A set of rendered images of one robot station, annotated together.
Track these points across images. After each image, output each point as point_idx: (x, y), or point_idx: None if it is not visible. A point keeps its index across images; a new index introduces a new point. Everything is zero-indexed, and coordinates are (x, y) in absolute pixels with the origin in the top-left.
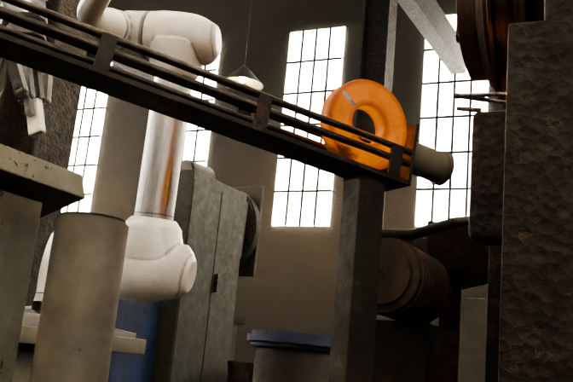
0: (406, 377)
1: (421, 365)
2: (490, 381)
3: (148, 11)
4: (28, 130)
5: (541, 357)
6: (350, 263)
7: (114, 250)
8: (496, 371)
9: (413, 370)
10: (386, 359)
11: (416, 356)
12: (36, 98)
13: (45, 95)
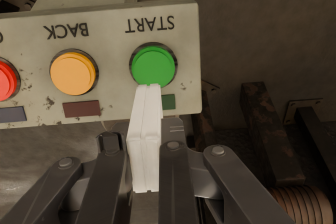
0: (262, 165)
1: (263, 176)
2: (331, 178)
3: None
4: (135, 93)
5: None
6: (207, 216)
7: None
8: (332, 185)
9: (263, 170)
10: (267, 165)
11: (265, 178)
12: (133, 189)
13: (214, 211)
